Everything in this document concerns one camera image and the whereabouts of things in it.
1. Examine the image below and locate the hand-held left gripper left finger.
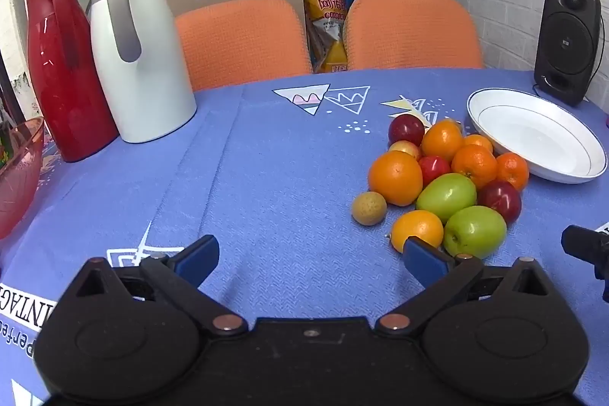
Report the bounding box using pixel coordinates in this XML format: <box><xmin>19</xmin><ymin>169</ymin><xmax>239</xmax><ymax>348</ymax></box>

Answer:
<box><xmin>71</xmin><ymin>236</ymin><xmax>248</xmax><ymax>335</ymax></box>

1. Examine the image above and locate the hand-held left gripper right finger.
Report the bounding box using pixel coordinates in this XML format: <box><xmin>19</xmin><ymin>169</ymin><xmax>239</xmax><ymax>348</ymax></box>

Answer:
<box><xmin>377</xmin><ymin>236</ymin><xmax>553</xmax><ymax>338</ymax></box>

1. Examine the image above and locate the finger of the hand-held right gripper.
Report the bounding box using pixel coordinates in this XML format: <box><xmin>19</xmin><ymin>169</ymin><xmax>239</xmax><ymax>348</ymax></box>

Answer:
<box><xmin>561</xmin><ymin>225</ymin><xmax>609</xmax><ymax>302</ymax></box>

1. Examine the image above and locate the yellowish orange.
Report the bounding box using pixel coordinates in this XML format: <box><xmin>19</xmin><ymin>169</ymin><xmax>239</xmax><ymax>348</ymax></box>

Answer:
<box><xmin>390</xmin><ymin>209</ymin><xmax>445</xmax><ymax>253</ymax></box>

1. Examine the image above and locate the green jujube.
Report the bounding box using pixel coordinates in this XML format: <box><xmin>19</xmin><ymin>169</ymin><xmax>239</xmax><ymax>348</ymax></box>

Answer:
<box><xmin>416</xmin><ymin>172</ymin><xmax>478</xmax><ymax>224</ymax></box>
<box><xmin>443</xmin><ymin>205</ymin><xmax>508</xmax><ymax>259</ymax></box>

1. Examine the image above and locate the small brown kiwi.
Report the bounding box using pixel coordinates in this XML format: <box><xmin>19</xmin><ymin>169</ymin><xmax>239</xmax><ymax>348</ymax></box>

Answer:
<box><xmin>351</xmin><ymin>191</ymin><xmax>387</xmax><ymax>226</ymax></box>

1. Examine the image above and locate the large orange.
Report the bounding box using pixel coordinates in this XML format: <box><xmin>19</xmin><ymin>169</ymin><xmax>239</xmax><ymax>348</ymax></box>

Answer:
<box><xmin>368</xmin><ymin>150</ymin><xmax>424</xmax><ymax>207</ymax></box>

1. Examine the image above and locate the dark red plum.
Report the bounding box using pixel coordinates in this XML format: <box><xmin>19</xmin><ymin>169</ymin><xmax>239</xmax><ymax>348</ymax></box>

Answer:
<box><xmin>388</xmin><ymin>113</ymin><xmax>426</xmax><ymax>146</ymax></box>
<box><xmin>477</xmin><ymin>180</ymin><xmax>523</xmax><ymax>224</ymax></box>

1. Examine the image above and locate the bright red plum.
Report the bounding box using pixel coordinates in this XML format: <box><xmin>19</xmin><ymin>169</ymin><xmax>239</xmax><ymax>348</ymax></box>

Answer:
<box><xmin>418</xmin><ymin>156</ymin><xmax>452</xmax><ymax>187</ymax></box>

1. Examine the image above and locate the small yellow red plum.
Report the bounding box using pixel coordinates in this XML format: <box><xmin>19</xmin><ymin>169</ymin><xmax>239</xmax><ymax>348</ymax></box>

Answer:
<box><xmin>388</xmin><ymin>140</ymin><xmax>422</xmax><ymax>160</ymax></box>

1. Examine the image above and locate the white plate with blue rim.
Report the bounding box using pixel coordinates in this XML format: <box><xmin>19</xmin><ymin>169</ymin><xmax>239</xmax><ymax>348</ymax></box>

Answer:
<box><xmin>466</xmin><ymin>88</ymin><xmax>609</xmax><ymax>185</ymax></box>

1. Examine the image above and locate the small tangerine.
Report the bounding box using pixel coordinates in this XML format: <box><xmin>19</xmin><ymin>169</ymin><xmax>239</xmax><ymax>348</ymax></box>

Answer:
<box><xmin>462</xmin><ymin>133</ymin><xmax>494</xmax><ymax>154</ymax></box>

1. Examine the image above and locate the blue printed tablecloth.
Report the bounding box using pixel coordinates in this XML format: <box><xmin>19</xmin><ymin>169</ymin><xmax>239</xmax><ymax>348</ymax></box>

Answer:
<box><xmin>0</xmin><ymin>68</ymin><xmax>609</xmax><ymax>406</ymax></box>

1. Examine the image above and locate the white thermos jug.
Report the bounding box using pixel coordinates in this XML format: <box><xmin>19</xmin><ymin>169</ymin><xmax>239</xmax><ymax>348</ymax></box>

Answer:
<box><xmin>89</xmin><ymin>0</ymin><xmax>198</xmax><ymax>143</ymax></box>

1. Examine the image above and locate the pink plastic bowl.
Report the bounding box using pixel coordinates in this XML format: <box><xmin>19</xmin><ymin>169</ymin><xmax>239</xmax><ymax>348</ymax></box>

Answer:
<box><xmin>0</xmin><ymin>117</ymin><xmax>46</xmax><ymax>240</ymax></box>

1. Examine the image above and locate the black speaker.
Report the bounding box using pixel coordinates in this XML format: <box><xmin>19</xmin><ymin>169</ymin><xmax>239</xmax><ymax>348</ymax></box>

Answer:
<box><xmin>534</xmin><ymin>0</ymin><xmax>603</xmax><ymax>106</ymax></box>

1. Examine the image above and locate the orange chair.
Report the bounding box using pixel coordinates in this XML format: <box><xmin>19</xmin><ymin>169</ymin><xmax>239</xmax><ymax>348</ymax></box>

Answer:
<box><xmin>343</xmin><ymin>0</ymin><xmax>485</xmax><ymax>71</ymax></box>
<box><xmin>175</xmin><ymin>0</ymin><xmax>313</xmax><ymax>92</ymax></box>

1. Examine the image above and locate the red thermos jug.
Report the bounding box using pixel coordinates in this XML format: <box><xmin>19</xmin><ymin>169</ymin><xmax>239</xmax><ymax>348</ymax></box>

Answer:
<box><xmin>25</xmin><ymin>0</ymin><xmax>120</xmax><ymax>163</ymax></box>

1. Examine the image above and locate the yellow snack bag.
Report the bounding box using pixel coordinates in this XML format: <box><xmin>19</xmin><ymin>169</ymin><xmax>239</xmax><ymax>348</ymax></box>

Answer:
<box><xmin>301</xmin><ymin>0</ymin><xmax>350</xmax><ymax>74</ymax></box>

